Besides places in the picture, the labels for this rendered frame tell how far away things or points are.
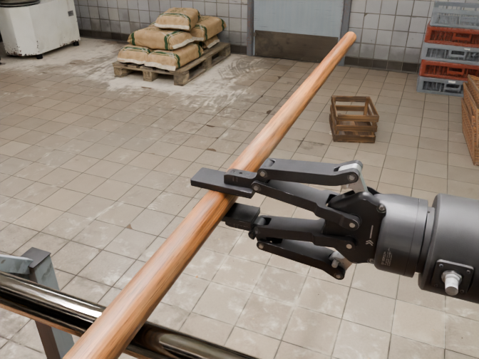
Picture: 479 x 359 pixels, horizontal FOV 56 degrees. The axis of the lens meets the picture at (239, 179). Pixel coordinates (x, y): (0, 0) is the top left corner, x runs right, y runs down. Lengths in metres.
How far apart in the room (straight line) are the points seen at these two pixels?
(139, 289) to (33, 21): 5.48
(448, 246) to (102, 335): 0.28
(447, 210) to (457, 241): 0.03
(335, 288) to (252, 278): 0.38
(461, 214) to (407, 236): 0.05
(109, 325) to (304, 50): 5.08
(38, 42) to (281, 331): 4.65
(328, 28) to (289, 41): 0.46
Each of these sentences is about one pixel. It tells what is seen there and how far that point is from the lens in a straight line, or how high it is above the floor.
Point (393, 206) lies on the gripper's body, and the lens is 0.43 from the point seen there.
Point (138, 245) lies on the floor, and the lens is 2.39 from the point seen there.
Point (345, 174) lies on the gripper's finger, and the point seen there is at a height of 1.26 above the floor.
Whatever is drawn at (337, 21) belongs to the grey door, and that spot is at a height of 0.47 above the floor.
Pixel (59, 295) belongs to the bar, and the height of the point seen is 1.17.
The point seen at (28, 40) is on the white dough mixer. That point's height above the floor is 0.23.
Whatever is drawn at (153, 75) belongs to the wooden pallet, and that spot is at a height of 0.06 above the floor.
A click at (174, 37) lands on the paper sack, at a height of 0.42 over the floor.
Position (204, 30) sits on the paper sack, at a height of 0.39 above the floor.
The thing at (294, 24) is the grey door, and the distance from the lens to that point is 5.31.
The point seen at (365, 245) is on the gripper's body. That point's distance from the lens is 0.46.
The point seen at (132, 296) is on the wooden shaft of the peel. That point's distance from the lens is 0.37.
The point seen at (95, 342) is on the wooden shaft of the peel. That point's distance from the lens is 0.34.
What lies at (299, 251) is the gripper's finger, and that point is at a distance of 0.49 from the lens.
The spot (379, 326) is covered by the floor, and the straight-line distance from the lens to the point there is 2.03.
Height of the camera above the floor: 1.46
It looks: 31 degrees down
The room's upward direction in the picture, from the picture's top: straight up
